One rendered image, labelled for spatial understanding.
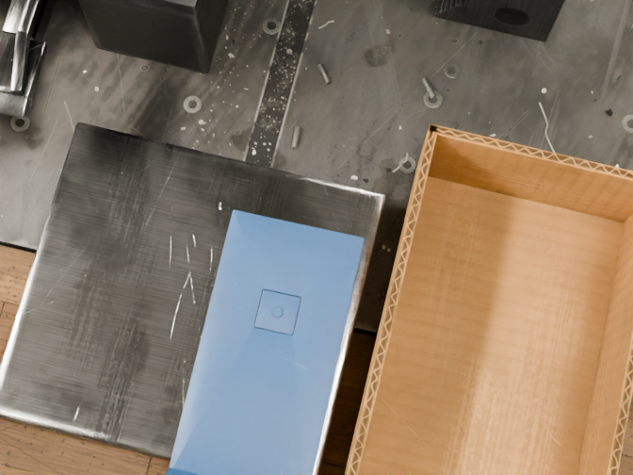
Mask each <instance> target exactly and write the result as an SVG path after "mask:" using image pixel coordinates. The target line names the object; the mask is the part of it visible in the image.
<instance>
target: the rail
mask: <svg viewBox="0 0 633 475"><path fill-rule="evenodd" d="M55 3H56V0H47V3H45V4H46V6H45V4H43V0H27V1H26V4H25V7H24V12H23V15H22V18H21V21H20V23H19V25H18V28H17V31H18V33H27V34H28V35H29V37H30V39H32V40H36V41H43V38H44V35H45V32H46V29H47V26H48V24H49V21H50V18H51V15H52V12H53V9H54V6H55ZM42 6H45V7H44V12H42V13H43V14H42V17H41V20H40V18H39V19H38V17H40V15H39V14H41V11H42V10H41V8H42ZM37 20H40V21H41V22H40V23H39V24H38V26H39V28H38V29H37V28H36V30H38V31H37V33H35V32H36V31H35V32H33V31H34V29H35V25H36V23H37ZM34 33H35V35H34ZM32 35H33V38H32ZM35 36H36V37H35ZM34 38H35V39H34Z"/></svg>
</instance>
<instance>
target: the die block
mask: <svg viewBox="0 0 633 475"><path fill-rule="evenodd" d="M229 1H230V0H202V1H201V3H200V6H199V10H198V13H197V15H196V16H195V15H190V14H186V13H183V12H178V11H174V10H170V9H165V8H159V7H154V6H150V5H146V4H141V3H138V2H134V1H129V0H78V2H79V4H80V7H81V9H82V11H83V13H84V16H85V18H86V21H87V23H88V26H89V29H90V32H91V34H92V37H93V38H94V41H95V43H96V46H97V47H98V48H99V49H104V50H107V51H111V52H115V53H120V54H124V55H127V56H131V57H139V58H143V59H148V60H151V61H155V62H159V63H164V64H168V65H171V66H175V67H180V68H184V69H188V70H191V71H196V72H200V73H204V74H207V73H208V72H209V69H210V66H211V62H212V59H213V55H214V53H215V50H216V46H217V43H218V39H219V33H220V31H221V27H222V24H223V21H224V17H225V14H226V10H227V8H228V4H229Z"/></svg>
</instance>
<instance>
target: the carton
mask: <svg viewBox="0 0 633 475"><path fill-rule="evenodd" d="M632 392H633V171H629V170H625V169H621V168H616V167H612V166H609V165H604V164H600V163H596V162H592V161H588V160H584V159H580V158H576V157H571V156H565V155H561V154H556V153H552V152H548V151H544V150H540V149H536V148H532V147H527V146H524V145H520V144H516V143H511V142H507V141H504V140H499V139H492V138H488V137H483V136H480V135H476V134H472V133H467V132H463V131H460V130H455V129H451V128H447V127H443V126H439V125H435V124H430V125H429V128H428V131H427V135H426V137H425V141H424V144H423V148H422V151H421V154H420V157H419V160H418V164H417V167H416V171H415V175H414V182H413V186H412V190H411V194H410V198H409V203H408V206H407V210H406V214H405V219H404V223H403V226H402V230H401V235H400V239H399V243H398V250H397V254H396V258H395V262H394V267H393V270H392V274H391V278H390V282H389V287H388V290H387V294H386V298H385V303H384V307H383V310H382V314H381V322H380V326H379V330H378V334H377V338H376V342H375V346H374V351H373V354H372V358H371V362H370V366H369V371H368V374H367V378H366V382H365V390H364V394H363V397H362V402H361V406H360V410H359V414H358V418H357V422H356V426H355V430H354V434H353V438H352V442H351V446H350V450H349V458H348V461H347V465H346V470H345V474H344V475H618V472H619V466H620V462H621V456H622V450H623V445H624V440H625V430H626V424H627V419H628V414H629V408H630V403H631V398H632Z"/></svg>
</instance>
